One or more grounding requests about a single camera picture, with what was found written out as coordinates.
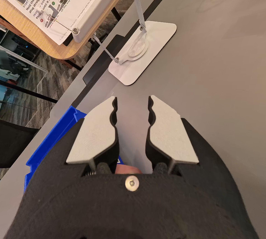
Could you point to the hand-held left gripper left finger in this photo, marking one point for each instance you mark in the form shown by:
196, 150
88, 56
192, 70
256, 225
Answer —
93, 135

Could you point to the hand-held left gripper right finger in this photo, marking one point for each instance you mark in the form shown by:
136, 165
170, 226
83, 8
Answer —
170, 137

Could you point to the person's left hand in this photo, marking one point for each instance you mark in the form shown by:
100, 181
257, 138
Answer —
127, 169

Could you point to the blue plastic bin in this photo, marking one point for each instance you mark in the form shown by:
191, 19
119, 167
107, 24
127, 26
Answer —
52, 139

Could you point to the black chair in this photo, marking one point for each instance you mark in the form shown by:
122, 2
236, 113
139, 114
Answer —
14, 145

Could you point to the glass partition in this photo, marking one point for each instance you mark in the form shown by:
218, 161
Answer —
18, 89

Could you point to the white document stand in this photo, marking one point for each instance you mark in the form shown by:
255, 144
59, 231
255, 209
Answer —
153, 41

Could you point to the wooden table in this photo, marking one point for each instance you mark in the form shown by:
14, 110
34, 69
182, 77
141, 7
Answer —
41, 43

